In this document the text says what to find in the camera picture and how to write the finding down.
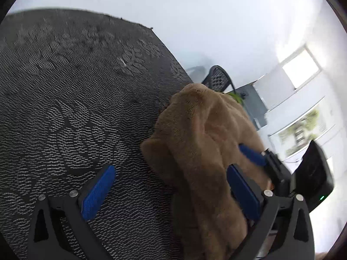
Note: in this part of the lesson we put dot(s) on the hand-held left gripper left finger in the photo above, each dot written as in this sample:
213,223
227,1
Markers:
99,192

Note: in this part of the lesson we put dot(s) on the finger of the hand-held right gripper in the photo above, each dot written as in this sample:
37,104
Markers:
252,154

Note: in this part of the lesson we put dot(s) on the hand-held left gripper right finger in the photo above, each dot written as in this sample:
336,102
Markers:
241,192

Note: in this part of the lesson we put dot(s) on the brown fleece garment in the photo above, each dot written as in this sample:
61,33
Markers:
200,154

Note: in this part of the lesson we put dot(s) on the window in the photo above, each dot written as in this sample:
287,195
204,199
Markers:
301,130
299,69

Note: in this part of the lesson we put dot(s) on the grey cabinet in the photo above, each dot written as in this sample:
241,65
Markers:
252,105

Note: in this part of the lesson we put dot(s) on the lime green cloth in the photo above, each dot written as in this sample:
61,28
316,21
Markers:
237,97

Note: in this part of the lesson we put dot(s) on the black mesh chair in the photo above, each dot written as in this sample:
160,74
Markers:
217,80

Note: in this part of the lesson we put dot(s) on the dark grey patterned mat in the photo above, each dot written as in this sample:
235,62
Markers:
81,86

